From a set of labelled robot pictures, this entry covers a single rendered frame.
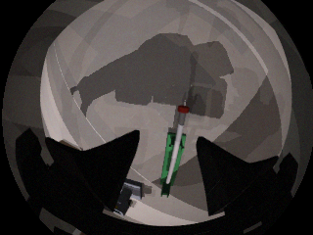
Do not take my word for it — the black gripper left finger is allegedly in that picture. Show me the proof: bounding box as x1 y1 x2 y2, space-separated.
44 130 140 212

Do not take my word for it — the green u-shaped bracket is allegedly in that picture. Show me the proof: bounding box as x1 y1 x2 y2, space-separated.
160 133 187 197

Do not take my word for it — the grey pin with red head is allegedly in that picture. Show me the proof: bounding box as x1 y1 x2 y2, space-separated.
165 106 190 184

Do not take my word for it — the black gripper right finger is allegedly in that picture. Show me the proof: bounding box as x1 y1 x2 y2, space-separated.
196 137 279 215

